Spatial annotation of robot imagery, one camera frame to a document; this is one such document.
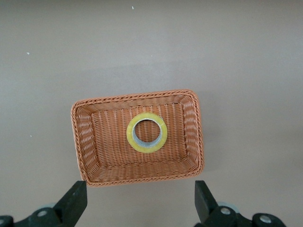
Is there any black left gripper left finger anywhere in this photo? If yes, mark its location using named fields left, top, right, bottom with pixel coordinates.
left=0, top=180, right=88, bottom=227

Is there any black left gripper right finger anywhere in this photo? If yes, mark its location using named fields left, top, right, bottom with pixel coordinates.
left=194, top=180, right=286, bottom=227

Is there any clear yellowish tape roll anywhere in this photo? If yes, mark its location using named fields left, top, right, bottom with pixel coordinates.
left=125, top=112, right=169, bottom=155

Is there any brown woven basket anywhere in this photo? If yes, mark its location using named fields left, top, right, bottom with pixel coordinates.
left=71, top=88, right=205, bottom=188

